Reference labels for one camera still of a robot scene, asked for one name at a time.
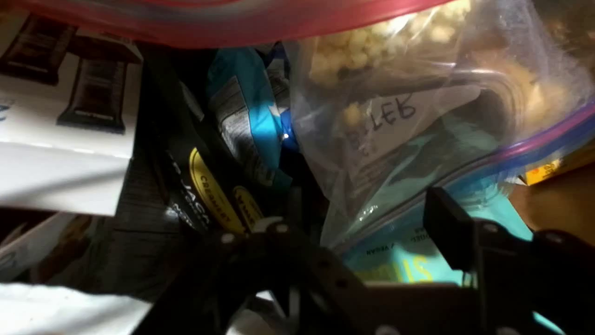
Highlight blue silver snack packet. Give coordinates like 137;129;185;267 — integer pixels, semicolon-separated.
207;47;295;188

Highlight clear zip popcorn bag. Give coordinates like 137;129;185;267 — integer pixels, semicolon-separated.
18;0;595;263

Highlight black bag yellow ovals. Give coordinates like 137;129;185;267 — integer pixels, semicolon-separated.
120;45;295;304

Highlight teal snack bag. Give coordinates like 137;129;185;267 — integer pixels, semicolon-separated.
343;185;542;291

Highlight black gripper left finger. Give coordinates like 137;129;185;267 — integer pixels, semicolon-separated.
133;187;375;335

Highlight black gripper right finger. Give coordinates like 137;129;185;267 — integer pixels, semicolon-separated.
425;185;595;335

